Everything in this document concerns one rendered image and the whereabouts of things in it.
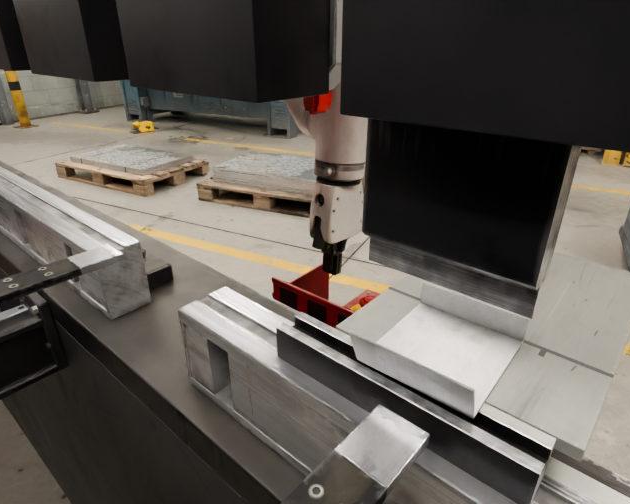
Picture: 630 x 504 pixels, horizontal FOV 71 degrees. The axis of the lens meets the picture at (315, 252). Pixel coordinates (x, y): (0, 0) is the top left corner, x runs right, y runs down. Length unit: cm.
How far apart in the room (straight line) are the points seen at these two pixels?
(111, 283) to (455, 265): 46
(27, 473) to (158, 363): 124
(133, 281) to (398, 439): 45
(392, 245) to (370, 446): 11
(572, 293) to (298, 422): 27
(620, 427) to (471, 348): 161
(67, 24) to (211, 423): 37
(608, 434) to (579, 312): 147
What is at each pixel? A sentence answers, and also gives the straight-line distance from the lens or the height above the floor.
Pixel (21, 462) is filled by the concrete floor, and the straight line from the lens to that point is 180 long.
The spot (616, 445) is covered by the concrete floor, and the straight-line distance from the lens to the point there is 187.
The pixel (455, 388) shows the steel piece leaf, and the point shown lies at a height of 103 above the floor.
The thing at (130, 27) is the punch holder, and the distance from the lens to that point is 36.
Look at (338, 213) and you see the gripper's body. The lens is 72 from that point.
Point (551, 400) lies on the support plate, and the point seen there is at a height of 100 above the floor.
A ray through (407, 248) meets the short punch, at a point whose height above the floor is 110.
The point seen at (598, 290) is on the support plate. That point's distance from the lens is 48.
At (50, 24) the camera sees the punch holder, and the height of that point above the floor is 122.
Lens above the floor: 121
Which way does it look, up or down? 26 degrees down
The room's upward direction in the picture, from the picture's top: straight up
